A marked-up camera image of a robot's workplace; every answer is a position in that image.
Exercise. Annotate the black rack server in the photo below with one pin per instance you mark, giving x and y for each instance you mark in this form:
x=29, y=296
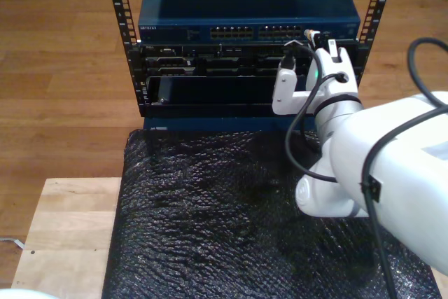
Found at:
x=210, y=62

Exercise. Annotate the black rack shelf tray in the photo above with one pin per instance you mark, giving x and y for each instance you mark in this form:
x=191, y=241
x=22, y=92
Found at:
x=210, y=103

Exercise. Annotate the blue flat metal case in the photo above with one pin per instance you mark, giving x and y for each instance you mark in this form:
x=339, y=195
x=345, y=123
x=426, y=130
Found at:
x=210, y=123

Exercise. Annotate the black textured bubble mat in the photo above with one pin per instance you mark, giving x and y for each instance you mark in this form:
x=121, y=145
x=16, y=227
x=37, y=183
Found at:
x=210, y=225

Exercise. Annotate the black perforated rack frame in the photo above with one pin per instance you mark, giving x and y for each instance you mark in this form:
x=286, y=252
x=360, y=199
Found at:
x=119, y=5

